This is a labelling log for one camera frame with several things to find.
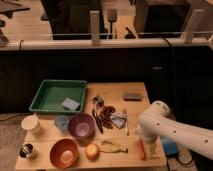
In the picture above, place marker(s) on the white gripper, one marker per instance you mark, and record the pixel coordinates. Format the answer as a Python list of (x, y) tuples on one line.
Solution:
[(151, 147)]

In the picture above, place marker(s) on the orange red pepper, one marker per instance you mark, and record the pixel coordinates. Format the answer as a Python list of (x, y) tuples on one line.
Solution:
[(141, 150)]

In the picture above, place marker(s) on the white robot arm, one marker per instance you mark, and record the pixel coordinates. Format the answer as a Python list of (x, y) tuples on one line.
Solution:
[(154, 121)]

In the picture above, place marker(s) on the white plastic cup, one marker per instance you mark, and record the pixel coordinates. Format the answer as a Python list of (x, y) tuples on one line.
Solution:
[(31, 124)]

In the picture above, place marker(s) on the small metal cup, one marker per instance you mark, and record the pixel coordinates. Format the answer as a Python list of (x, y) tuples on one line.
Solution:
[(27, 151)]

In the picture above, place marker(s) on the blue object beside table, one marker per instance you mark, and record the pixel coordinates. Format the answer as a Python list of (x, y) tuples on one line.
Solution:
[(170, 148)]

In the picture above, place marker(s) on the blue white packet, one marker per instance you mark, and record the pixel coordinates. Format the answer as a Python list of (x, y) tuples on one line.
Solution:
[(118, 119)]

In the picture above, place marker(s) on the silver knife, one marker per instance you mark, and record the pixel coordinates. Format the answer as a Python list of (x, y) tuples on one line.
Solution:
[(126, 122)]

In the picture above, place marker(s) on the yellow banana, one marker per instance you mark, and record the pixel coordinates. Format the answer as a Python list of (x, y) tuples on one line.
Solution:
[(110, 146)]

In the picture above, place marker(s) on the dark grey sponge block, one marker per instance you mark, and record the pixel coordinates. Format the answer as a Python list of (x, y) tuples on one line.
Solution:
[(132, 97)]

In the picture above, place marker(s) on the dark red grape bunch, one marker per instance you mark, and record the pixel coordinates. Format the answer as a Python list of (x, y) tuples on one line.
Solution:
[(105, 116)]

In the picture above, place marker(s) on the yellow red apple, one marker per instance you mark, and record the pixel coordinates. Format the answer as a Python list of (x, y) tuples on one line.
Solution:
[(92, 151)]

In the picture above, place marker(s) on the small grey toy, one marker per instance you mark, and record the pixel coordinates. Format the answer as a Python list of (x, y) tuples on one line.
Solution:
[(98, 101)]

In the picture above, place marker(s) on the purple bowl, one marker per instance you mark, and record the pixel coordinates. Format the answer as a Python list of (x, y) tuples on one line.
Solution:
[(81, 125)]

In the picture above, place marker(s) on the orange bowl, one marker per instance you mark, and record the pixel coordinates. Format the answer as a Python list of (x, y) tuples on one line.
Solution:
[(64, 153)]

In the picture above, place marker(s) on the blue sponge in tray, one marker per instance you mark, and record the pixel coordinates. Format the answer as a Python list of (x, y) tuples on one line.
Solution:
[(70, 104)]

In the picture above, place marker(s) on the grey blue crumpled cloth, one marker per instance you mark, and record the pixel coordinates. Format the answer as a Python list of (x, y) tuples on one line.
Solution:
[(61, 122)]

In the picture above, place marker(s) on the green plastic tray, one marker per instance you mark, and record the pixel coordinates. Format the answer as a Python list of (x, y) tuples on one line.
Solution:
[(52, 93)]

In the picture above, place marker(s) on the black handled utensil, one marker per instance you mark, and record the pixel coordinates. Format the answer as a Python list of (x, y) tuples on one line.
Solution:
[(98, 122)]

